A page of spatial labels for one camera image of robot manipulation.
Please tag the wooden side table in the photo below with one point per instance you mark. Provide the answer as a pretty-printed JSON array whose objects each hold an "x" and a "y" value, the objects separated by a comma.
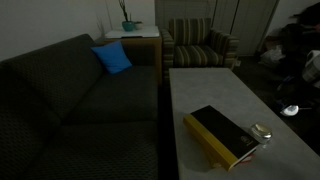
[{"x": 143, "y": 50}]

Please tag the black book yellow spine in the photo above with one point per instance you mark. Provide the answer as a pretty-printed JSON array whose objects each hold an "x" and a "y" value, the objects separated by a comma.
[{"x": 223, "y": 133}]

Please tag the white plastic bag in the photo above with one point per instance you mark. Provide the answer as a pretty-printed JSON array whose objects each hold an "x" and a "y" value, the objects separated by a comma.
[{"x": 272, "y": 57}]

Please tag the dark grey fabric sofa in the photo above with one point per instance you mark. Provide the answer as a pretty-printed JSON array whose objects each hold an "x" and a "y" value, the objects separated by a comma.
[{"x": 83, "y": 110}]

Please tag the striped armchair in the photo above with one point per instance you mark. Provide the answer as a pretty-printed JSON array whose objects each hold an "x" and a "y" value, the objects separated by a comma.
[{"x": 196, "y": 53}]

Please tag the dark clutter pile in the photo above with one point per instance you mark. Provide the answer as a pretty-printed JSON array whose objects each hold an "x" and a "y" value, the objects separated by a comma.
[{"x": 296, "y": 36}]

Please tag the blue cushion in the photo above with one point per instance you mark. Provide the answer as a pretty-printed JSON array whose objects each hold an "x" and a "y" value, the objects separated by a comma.
[{"x": 112, "y": 57}]

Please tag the teal pot with plant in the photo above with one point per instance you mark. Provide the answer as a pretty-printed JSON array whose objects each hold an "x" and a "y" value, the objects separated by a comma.
[{"x": 128, "y": 26}]

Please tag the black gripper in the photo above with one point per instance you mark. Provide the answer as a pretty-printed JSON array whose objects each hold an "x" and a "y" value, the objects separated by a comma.
[{"x": 298, "y": 93}]

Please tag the silver bottle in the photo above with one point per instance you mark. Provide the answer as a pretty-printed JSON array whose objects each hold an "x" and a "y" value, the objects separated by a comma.
[{"x": 261, "y": 132}]

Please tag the small white pot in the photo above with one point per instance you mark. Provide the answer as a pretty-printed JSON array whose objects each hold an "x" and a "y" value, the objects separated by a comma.
[{"x": 138, "y": 25}]

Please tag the white flat board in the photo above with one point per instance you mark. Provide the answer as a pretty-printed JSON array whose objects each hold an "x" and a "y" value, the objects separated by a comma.
[{"x": 140, "y": 32}]

